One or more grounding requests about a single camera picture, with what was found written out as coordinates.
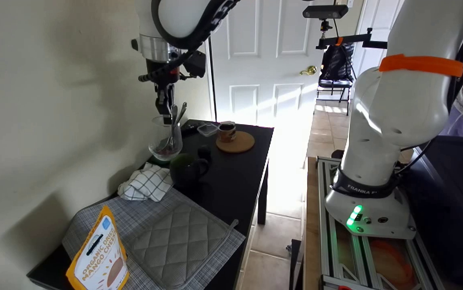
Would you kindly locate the white brown ceramic mug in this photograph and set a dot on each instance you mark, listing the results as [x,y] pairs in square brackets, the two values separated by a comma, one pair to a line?
[228,130]

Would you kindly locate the clear plastic container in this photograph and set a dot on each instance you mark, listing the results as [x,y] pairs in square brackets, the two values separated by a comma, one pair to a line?
[207,129]

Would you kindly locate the black camera on stand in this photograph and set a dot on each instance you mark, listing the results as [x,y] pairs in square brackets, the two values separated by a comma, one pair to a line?
[326,11]

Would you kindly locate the brass door knob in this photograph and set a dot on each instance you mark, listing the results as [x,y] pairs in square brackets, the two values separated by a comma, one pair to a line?
[309,69]

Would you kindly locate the round wooden board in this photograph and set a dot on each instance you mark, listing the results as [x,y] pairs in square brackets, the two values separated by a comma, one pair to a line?
[238,143]

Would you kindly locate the grey plaid cloth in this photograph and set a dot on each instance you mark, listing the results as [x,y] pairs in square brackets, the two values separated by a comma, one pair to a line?
[134,211]

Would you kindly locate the clear glass cup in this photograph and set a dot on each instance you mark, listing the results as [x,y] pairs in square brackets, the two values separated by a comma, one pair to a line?
[162,150]

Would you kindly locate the black chair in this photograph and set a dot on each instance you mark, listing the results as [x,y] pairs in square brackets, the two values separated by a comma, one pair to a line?
[336,66]

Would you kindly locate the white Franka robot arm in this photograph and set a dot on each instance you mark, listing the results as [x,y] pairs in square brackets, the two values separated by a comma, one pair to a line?
[397,106]

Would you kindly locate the aluminium wood robot platform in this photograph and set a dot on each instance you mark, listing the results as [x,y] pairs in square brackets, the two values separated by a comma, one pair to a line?
[370,262]

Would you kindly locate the black mug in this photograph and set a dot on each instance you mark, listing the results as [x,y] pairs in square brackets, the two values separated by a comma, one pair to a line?
[188,171]

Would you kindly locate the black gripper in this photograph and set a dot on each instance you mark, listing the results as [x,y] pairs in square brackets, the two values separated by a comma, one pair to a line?
[163,88]

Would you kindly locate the grey quilted pot holder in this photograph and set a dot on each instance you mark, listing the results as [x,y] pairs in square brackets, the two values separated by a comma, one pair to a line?
[180,243]

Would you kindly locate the white checkered kitchen towel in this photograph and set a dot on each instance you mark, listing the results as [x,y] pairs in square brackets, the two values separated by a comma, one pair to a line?
[147,183]

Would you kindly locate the orange white food package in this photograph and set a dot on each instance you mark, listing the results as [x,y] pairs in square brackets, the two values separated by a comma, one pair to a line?
[99,259]

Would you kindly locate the black table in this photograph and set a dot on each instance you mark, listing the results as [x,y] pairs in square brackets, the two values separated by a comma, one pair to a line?
[231,177]

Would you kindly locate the dark blue seat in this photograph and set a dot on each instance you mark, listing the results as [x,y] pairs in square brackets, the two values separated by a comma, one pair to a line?
[457,209]

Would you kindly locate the white panel door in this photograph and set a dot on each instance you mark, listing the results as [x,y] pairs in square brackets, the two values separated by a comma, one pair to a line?
[265,53]

